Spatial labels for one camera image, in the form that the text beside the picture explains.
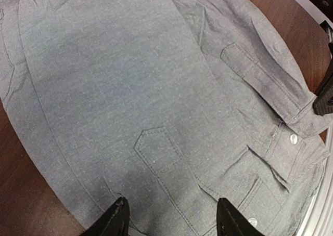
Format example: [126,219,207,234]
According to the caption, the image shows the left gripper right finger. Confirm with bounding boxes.
[216,198,263,236]

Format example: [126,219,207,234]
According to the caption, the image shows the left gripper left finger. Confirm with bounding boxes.
[83,196,130,236]

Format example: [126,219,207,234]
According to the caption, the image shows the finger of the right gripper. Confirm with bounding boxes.
[313,64,332,116]

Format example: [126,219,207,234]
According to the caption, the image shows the grey long sleeve shirt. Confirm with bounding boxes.
[1,0,332,235]

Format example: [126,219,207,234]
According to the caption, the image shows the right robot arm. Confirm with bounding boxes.
[309,0,332,116]

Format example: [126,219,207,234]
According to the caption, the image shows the front aluminium rail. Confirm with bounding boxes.
[297,126,332,236]

